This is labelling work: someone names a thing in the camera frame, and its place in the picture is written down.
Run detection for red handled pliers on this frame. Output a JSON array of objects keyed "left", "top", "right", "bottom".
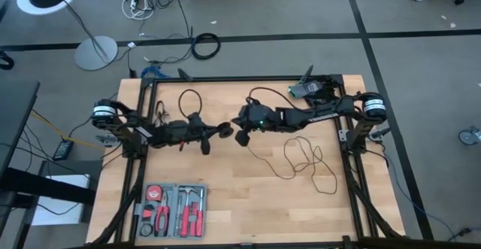
[{"left": 153, "top": 202, "right": 171, "bottom": 238}]

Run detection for white round floor lamp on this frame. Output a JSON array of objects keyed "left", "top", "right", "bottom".
[{"left": 17, "top": 0, "right": 119, "bottom": 71}]

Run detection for black floor object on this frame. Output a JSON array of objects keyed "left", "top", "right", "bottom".
[{"left": 0, "top": 49, "right": 15, "bottom": 71}]

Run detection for thin black cord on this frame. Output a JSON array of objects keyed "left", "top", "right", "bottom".
[{"left": 246, "top": 135, "right": 338, "bottom": 196}]

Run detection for red handled hammer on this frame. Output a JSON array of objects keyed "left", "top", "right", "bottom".
[{"left": 177, "top": 187, "right": 195, "bottom": 238}]

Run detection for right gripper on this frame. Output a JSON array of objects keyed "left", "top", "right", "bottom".
[{"left": 231, "top": 97, "right": 281, "bottom": 147}]

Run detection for black power adapter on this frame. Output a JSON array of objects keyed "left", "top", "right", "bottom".
[{"left": 52, "top": 138, "right": 75, "bottom": 162}]

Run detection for black floor beam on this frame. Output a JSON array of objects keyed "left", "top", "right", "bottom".
[{"left": 0, "top": 165, "right": 97, "bottom": 207}]

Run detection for red tape measure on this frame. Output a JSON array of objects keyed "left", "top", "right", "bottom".
[{"left": 145, "top": 184, "right": 164, "bottom": 202}]

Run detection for red bit holder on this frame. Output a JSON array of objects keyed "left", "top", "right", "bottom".
[{"left": 187, "top": 202, "right": 199, "bottom": 223}]

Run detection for red handled screwdriver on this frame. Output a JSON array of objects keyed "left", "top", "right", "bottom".
[{"left": 198, "top": 188, "right": 205, "bottom": 238}]

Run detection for coiled black cable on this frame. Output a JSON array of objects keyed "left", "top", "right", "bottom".
[{"left": 191, "top": 32, "right": 222, "bottom": 61}]

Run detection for grey plastic tray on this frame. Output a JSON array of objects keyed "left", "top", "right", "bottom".
[{"left": 135, "top": 183, "right": 208, "bottom": 239}]

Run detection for grey green work glove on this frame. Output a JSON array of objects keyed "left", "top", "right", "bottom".
[{"left": 288, "top": 81, "right": 321, "bottom": 99}]

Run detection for black desk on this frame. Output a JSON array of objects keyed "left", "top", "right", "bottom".
[{"left": 0, "top": 79, "right": 41, "bottom": 175}]

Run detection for black cord spool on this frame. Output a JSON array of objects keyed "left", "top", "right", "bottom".
[{"left": 219, "top": 121, "right": 234, "bottom": 138}]

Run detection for white power strip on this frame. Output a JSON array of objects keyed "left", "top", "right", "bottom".
[{"left": 122, "top": 0, "right": 156, "bottom": 21}]

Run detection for black clamp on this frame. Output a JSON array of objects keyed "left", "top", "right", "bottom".
[
  {"left": 299, "top": 64, "right": 315, "bottom": 85},
  {"left": 177, "top": 68, "right": 195, "bottom": 83}
]

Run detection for grey caster wheel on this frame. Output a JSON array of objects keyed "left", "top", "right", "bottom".
[{"left": 458, "top": 126, "right": 481, "bottom": 146}]

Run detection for white box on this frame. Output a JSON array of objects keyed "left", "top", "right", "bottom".
[{"left": 32, "top": 173, "right": 91, "bottom": 226}]

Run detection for yellow floor cable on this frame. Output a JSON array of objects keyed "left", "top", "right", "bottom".
[{"left": 29, "top": 109, "right": 106, "bottom": 150}]

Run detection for blue floor cable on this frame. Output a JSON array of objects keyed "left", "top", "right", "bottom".
[
  {"left": 141, "top": 65, "right": 163, "bottom": 80},
  {"left": 383, "top": 154, "right": 461, "bottom": 241}
]

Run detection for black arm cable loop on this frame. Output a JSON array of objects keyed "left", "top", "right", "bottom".
[
  {"left": 177, "top": 89, "right": 203, "bottom": 119},
  {"left": 247, "top": 87, "right": 307, "bottom": 111}
]

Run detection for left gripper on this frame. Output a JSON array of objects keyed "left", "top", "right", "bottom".
[{"left": 186, "top": 111, "right": 225, "bottom": 156}]

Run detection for black floor cable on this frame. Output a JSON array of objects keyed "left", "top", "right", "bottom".
[{"left": 142, "top": 0, "right": 195, "bottom": 65}]

